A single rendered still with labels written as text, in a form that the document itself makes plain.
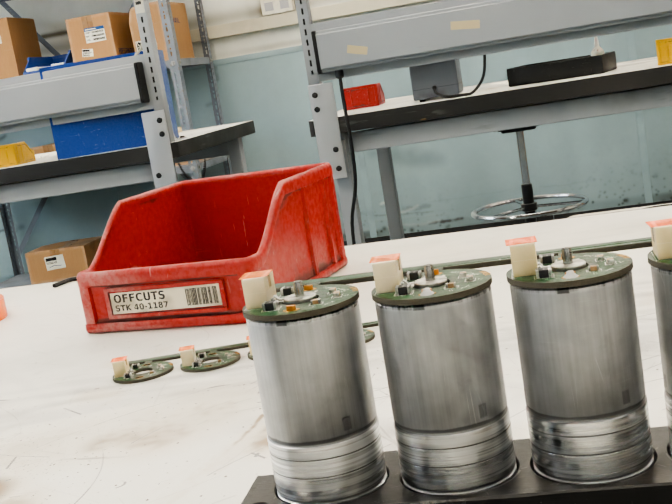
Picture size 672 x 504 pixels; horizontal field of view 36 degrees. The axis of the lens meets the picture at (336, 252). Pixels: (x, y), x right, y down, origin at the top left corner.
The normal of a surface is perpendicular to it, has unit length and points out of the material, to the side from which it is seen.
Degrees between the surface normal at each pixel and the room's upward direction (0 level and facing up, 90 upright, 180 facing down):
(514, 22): 90
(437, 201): 90
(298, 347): 90
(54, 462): 0
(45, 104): 90
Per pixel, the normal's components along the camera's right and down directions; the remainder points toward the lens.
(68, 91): -0.21, 0.20
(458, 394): 0.13, 0.15
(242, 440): -0.16, -0.97
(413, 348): -0.46, 0.22
